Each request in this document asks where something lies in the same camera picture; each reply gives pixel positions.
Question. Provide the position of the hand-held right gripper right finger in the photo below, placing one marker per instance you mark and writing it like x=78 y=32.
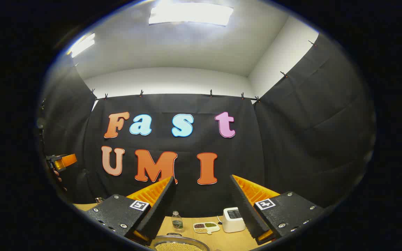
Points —
x=244 y=209

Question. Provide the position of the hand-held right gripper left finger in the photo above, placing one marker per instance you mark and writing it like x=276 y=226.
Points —
x=159 y=209

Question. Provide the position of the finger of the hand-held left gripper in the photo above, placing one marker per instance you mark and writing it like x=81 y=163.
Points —
x=66 y=161

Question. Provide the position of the pile of yellow soybeans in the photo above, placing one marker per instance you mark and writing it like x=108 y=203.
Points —
x=178 y=247

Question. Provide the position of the white toaster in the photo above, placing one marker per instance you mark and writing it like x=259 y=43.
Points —
x=231 y=223

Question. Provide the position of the clear plastic water bottle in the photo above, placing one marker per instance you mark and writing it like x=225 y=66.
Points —
x=177 y=223

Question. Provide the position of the white divided dish of beans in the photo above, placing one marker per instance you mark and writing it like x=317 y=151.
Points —
x=206 y=227

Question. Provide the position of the row of black cloth clips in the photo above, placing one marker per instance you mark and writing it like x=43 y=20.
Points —
x=141 y=93

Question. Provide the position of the small ceiling light panel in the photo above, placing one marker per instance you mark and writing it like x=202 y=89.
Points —
x=82 y=44

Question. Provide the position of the large ceiling light panel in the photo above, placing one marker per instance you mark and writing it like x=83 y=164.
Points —
x=190 y=14

